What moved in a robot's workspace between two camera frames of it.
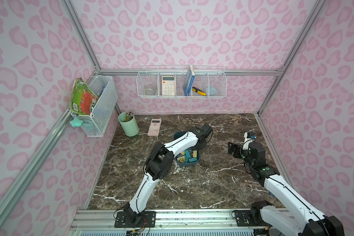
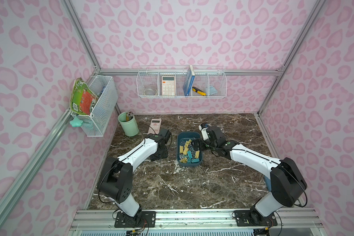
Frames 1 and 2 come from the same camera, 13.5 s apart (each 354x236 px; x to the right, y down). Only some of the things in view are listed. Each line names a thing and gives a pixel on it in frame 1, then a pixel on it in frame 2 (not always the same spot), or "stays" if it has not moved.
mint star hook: [76, 122] stays
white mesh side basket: [95, 124] stays
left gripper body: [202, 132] -> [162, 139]
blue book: [189, 81] stays
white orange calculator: [168, 85] stays
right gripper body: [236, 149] -> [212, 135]
